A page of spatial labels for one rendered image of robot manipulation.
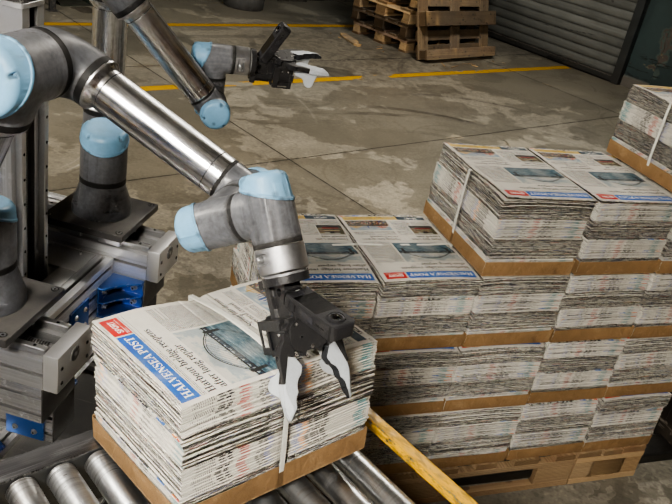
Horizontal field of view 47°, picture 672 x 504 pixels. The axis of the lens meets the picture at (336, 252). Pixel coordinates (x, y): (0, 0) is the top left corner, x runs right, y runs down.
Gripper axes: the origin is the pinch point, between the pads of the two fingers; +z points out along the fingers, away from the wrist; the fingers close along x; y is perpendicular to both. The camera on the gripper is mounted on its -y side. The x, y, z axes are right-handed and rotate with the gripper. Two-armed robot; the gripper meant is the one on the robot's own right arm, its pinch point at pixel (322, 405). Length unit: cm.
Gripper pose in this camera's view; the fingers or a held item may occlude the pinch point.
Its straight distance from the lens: 116.5
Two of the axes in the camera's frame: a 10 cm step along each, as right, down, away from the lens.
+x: -7.7, 1.9, -6.2
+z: 2.2, 9.8, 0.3
